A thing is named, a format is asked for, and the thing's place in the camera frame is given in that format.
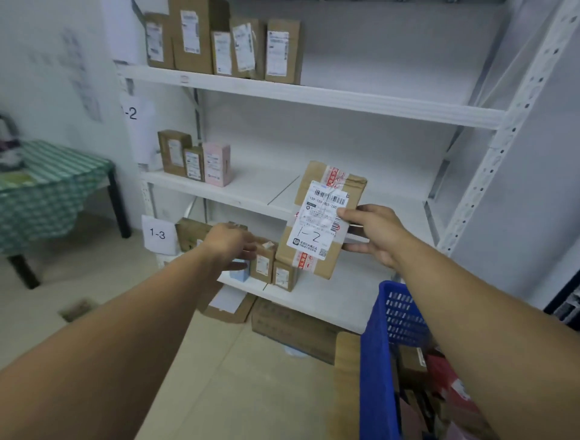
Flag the person's right hand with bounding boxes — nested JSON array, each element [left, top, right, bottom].
[[337, 204, 411, 269]]

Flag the person's left hand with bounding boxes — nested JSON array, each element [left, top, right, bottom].
[[199, 222, 260, 275]]

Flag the bottom-shelf brown parcels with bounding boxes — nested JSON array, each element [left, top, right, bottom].
[[250, 240, 278, 284]]

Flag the green printed cardboard box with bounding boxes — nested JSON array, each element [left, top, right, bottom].
[[175, 217, 214, 253]]

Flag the brown parcel marked 1-3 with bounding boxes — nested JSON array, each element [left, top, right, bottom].
[[271, 260, 299, 293]]

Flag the pink package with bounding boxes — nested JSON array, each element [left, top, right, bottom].
[[202, 141, 232, 187]]

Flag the red-taped parcel marked 1-2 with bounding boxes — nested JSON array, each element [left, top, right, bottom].
[[275, 161, 368, 280]]

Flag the brown box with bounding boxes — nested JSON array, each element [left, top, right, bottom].
[[157, 130, 193, 178]]

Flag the white metal shelf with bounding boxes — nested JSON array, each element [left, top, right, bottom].
[[113, 0, 580, 336]]

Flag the pile of parcels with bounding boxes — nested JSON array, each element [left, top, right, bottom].
[[394, 346, 495, 440]]

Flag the blue plastic crate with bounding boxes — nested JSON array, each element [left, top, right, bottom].
[[360, 280, 454, 440]]

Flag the small red box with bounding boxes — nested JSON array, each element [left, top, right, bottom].
[[425, 355, 481, 413]]

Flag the small parcel yellow tape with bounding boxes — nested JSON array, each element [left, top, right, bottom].
[[210, 30, 233, 77]]

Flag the brown parcel marked 7936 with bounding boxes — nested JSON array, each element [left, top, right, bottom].
[[144, 12, 175, 70]]

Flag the person's left forearm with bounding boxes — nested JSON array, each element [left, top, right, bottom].
[[0, 247, 223, 440]]

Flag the person's right forearm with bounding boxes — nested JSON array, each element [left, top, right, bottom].
[[391, 238, 580, 440]]

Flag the torn brown cardboard sheet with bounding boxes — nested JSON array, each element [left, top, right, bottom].
[[199, 285, 258, 324]]

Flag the white paper shelf label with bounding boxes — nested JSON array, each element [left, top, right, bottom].
[[120, 92, 157, 164], [101, 0, 141, 64], [141, 215, 178, 256]]

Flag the flattened brown cardboard sheet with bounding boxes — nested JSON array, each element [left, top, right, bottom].
[[251, 299, 347, 365]]

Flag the small wooden table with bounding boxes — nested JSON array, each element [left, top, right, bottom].
[[333, 331, 362, 440]]

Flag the square floor drain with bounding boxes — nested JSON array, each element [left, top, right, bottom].
[[59, 299, 98, 323]]

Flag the white standing air conditioner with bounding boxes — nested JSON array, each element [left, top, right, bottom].
[[543, 271, 580, 325]]

